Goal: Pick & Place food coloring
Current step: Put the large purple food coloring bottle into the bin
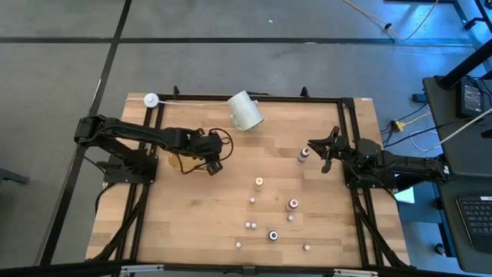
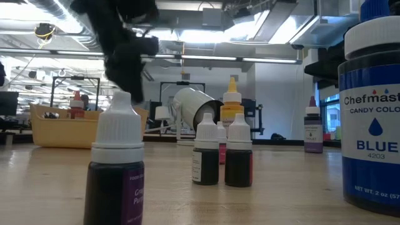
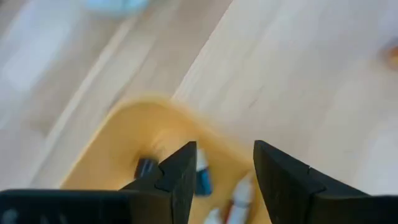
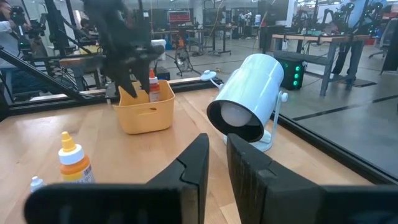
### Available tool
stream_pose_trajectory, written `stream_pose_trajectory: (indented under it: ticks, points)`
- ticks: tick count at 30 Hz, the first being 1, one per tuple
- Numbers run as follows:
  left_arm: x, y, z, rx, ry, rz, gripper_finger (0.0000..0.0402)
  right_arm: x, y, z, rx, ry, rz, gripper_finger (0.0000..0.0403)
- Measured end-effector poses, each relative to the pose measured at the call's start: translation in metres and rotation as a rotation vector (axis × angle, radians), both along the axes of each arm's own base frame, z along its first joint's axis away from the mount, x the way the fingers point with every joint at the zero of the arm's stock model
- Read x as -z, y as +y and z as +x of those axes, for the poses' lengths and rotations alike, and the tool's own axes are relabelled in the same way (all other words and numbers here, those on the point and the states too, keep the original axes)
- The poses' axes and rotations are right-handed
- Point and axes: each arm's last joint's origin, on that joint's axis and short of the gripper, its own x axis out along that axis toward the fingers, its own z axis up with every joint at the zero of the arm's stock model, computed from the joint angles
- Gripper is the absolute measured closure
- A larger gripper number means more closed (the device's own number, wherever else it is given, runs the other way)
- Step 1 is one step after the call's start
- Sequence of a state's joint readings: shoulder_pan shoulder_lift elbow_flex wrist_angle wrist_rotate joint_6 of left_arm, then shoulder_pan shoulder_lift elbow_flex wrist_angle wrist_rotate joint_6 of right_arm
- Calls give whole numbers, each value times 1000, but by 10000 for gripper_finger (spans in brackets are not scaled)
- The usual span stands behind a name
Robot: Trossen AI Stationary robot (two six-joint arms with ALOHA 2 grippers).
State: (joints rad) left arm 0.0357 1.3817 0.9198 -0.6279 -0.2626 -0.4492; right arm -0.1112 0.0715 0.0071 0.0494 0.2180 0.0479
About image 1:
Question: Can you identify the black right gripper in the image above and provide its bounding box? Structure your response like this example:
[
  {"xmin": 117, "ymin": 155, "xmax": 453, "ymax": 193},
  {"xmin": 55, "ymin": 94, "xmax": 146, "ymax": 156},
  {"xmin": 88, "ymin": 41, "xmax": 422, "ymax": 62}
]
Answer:
[{"xmin": 307, "ymin": 125, "xmax": 361, "ymax": 174}]

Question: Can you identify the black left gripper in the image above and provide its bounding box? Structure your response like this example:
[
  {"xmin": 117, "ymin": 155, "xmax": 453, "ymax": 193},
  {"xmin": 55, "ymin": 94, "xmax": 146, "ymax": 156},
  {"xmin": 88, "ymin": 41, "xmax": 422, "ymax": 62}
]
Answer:
[{"xmin": 180, "ymin": 128, "xmax": 224, "ymax": 176}]

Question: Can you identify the yellow plastic bin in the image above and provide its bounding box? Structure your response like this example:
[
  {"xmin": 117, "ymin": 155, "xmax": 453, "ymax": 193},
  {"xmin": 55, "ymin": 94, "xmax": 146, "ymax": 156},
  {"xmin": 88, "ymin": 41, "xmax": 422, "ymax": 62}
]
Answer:
[{"xmin": 167, "ymin": 152, "xmax": 211, "ymax": 174}]

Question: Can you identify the white spotlight lamp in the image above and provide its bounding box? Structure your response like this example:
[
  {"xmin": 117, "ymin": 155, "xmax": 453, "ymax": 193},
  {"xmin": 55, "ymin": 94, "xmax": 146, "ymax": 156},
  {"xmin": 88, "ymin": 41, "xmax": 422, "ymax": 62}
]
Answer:
[{"xmin": 226, "ymin": 90, "xmax": 265, "ymax": 132}]

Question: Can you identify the black desk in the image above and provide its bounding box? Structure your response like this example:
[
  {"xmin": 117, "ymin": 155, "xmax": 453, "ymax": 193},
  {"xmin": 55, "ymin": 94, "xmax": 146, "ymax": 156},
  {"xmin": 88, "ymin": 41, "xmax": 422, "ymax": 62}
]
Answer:
[{"xmin": 422, "ymin": 75, "xmax": 492, "ymax": 275}]

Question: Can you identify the black power adapter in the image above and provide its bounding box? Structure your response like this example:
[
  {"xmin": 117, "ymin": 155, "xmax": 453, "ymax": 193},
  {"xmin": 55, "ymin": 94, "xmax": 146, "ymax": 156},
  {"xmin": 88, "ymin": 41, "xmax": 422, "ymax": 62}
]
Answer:
[{"xmin": 456, "ymin": 78, "xmax": 484, "ymax": 118}]

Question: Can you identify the black desk beam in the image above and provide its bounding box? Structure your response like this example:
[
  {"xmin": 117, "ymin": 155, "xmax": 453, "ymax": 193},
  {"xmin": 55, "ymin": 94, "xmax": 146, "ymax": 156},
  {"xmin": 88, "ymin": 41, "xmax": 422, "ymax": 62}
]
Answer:
[{"xmin": 437, "ymin": 48, "xmax": 492, "ymax": 90}]

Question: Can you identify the black keyboard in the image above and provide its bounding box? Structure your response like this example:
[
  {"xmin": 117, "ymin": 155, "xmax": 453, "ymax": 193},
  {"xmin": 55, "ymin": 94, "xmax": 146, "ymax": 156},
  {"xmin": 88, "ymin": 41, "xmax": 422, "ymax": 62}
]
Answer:
[{"xmin": 456, "ymin": 195, "xmax": 492, "ymax": 254}]

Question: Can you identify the grey chair leg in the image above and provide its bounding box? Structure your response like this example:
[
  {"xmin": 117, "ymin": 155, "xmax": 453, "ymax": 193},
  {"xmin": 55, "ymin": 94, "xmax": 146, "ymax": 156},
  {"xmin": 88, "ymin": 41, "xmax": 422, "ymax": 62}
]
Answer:
[{"xmin": 0, "ymin": 168, "xmax": 30, "ymax": 185}]

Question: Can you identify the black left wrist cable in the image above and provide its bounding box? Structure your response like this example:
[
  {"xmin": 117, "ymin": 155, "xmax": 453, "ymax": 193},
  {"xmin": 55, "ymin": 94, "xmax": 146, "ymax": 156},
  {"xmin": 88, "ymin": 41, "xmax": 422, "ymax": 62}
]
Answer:
[{"xmin": 175, "ymin": 127, "xmax": 234, "ymax": 175}]

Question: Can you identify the white lamp cable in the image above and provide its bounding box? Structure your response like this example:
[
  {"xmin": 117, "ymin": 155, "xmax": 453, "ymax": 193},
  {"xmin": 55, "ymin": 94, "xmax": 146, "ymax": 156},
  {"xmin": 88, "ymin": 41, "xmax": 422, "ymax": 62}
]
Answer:
[{"xmin": 125, "ymin": 98, "xmax": 231, "ymax": 107}]

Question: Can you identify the black aluminium rig frame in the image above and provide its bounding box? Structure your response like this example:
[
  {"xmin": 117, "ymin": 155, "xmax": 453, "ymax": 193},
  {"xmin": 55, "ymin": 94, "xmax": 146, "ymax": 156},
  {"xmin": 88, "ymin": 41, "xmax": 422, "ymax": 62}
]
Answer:
[{"xmin": 86, "ymin": 85, "xmax": 411, "ymax": 277}]

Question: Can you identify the silver aluminium bracket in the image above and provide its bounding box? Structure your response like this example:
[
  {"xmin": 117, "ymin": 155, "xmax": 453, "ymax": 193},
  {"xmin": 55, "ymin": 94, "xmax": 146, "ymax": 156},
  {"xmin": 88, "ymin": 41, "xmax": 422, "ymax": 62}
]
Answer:
[
  {"xmin": 121, "ymin": 264, "xmax": 165, "ymax": 274},
  {"xmin": 333, "ymin": 268, "xmax": 380, "ymax": 277}
]

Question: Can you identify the yellow cable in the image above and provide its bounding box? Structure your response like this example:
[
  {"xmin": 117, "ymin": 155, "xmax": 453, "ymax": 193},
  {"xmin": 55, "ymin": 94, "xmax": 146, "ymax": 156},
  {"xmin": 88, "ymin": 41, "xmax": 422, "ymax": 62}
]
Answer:
[{"xmin": 343, "ymin": 0, "xmax": 440, "ymax": 42}]

